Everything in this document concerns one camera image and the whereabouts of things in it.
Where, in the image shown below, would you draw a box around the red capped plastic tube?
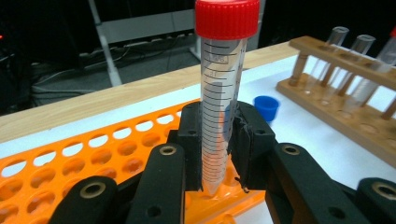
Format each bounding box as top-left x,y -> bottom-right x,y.
194,0 -> 261,197

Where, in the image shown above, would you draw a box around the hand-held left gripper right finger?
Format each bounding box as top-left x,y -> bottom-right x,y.
228,101 -> 276,191

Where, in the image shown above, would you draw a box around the white table sheet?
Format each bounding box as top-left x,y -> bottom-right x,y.
0,54 -> 396,224

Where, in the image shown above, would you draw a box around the clear glass tube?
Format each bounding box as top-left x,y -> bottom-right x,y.
320,34 -> 376,105
303,26 -> 350,97

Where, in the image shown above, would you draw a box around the red and blue capped tubes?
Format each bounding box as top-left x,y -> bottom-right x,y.
345,26 -> 396,110

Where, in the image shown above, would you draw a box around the orange plastic tube rack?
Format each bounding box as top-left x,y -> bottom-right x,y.
0,98 -> 267,224

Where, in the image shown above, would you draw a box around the blue cap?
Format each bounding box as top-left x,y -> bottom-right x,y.
252,95 -> 280,123

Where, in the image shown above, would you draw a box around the white metal stand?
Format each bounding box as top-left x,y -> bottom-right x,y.
87,0 -> 269,88

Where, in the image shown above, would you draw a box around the wooden test tube rack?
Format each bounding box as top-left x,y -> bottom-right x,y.
275,35 -> 396,169

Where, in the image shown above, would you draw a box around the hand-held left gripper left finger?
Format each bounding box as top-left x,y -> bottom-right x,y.
167,102 -> 204,192

